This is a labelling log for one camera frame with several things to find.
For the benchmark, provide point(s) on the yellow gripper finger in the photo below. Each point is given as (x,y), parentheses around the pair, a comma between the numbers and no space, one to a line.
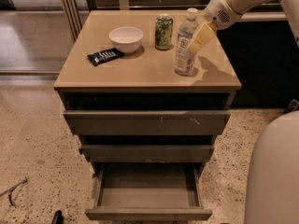
(204,34)

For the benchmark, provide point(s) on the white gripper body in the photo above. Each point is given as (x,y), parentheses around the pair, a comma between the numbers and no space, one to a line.
(217,12)

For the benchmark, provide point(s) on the clear blue-labelled plastic bottle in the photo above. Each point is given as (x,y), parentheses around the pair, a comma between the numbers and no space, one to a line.
(184,60)

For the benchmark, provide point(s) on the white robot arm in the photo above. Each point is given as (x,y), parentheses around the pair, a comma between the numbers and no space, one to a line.
(272,195)

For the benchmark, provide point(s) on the grey drawer cabinet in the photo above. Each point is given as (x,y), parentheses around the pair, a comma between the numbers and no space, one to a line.
(142,81)

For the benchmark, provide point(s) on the grey top drawer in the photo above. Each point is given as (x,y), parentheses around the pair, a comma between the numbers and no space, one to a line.
(147,122)

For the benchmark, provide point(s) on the grey middle drawer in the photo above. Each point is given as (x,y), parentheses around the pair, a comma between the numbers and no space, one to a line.
(147,153)

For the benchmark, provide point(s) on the grey open bottom drawer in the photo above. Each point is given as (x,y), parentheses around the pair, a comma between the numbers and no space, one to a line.
(148,192)

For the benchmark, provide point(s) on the green drink can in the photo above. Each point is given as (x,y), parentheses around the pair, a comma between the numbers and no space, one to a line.
(163,32)

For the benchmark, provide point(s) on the white ceramic bowl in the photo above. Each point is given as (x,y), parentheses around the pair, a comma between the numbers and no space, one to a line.
(126,39)

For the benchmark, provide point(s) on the dark blue snack packet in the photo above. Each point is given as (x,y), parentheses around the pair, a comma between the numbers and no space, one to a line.
(104,56)

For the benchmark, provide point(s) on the small dark floor device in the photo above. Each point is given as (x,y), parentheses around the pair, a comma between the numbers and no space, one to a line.
(292,106)

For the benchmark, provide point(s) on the metal window railing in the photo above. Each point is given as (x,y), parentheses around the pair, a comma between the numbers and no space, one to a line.
(155,0)

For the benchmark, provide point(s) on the black object on floor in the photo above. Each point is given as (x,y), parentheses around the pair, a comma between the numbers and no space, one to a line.
(57,218)

